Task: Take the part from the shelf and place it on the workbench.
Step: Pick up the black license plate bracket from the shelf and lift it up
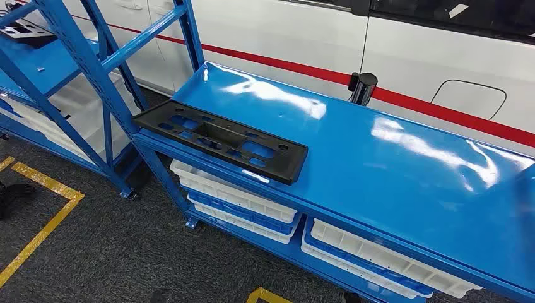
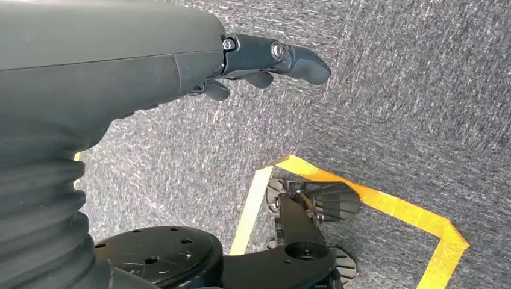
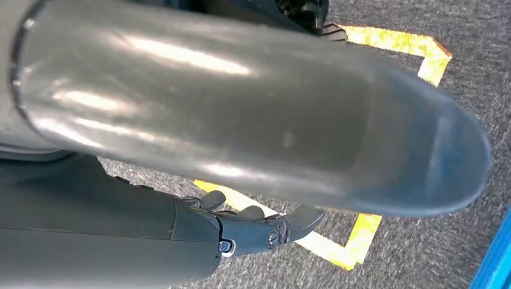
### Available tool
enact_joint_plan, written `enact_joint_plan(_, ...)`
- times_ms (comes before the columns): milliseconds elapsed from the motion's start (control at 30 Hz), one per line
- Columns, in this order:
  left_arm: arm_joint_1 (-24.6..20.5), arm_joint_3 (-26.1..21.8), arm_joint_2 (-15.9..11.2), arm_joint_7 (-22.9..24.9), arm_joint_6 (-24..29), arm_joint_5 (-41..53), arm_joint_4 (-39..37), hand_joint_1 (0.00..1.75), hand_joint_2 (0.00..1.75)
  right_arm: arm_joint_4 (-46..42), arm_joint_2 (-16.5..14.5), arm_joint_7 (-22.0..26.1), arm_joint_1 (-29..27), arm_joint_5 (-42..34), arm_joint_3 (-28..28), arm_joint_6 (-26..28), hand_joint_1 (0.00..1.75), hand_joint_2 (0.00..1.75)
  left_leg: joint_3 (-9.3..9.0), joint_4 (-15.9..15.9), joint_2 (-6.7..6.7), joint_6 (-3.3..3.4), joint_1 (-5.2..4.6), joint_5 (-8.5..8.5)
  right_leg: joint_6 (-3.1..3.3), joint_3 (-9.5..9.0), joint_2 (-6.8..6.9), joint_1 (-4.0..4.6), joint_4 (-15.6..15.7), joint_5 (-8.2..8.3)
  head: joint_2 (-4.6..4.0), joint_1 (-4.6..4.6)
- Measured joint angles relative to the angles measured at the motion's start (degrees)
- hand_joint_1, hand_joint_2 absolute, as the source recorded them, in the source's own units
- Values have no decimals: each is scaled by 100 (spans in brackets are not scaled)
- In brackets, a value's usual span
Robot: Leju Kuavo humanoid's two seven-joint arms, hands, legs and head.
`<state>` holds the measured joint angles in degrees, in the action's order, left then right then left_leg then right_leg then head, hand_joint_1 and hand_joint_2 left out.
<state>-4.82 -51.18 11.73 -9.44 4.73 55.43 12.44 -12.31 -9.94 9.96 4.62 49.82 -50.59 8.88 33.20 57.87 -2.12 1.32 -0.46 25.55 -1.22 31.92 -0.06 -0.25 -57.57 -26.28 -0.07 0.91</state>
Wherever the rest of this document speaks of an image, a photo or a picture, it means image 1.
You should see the white car with red stripe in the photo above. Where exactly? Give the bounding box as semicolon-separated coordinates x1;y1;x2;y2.
16;0;535;158

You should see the black plastic plate bracket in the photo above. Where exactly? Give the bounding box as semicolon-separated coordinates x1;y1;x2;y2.
132;99;309;186

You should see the yellow floor tape square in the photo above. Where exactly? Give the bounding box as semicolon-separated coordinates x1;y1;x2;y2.
245;286;293;303
0;155;86;289

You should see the large white plastic bin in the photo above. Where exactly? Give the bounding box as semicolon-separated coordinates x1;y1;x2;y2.
0;73;141;166

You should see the black cylindrical post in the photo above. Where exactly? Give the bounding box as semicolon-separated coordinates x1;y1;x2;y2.
348;72;379;107

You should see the grey perforated metal part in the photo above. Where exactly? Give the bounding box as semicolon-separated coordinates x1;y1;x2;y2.
0;10;57;49

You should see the blue metal shelf rack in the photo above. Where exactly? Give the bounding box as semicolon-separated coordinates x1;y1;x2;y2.
0;0;149;201
33;0;535;303

